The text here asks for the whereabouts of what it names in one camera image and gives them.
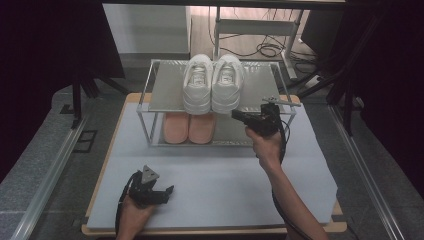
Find metal shoe rack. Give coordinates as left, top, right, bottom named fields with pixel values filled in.
left=135, top=59, right=298, bottom=149

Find black floor cables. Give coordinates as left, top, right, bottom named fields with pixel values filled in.
left=208, top=6, right=318, bottom=68

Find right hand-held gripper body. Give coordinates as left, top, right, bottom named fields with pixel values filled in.
left=248, top=95, right=303, bottom=138

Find white sneaker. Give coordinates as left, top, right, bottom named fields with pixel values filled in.
left=182, top=53, right=214, bottom=116
left=211, top=53, right=246, bottom=115

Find dark curtain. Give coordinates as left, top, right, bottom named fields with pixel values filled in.
left=0, top=0, right=126, bottom=184
left=346, top=0, right=424, bottom=198

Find person's right hand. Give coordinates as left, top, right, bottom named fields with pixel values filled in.
left=244, top=126, right=284, bottom=173

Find black metal stand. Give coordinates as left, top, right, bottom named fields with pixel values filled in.
left=71, top=76, right=131, bottom=129
left=288, top=9, right=384, bottom=136

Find aluminium floor rail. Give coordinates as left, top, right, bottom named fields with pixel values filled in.
left=9, top=114, right=88, bottom=240
left=328, top=104, right=406, bottom=240

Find white cabinet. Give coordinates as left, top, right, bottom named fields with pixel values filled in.
left=101, top=3, right=193, bottom=56

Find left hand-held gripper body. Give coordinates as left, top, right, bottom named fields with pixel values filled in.
left=127, top=164, right=162, bottom=208

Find white power strip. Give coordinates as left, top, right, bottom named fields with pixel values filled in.
left=304, top=74, right=326, bottom=89

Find white desk frame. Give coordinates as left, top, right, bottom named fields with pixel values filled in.
left=212, top=6, right=306, bottom=81

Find person's left hand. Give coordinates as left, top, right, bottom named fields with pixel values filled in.
left=116, top=195, right=157, bottom=236

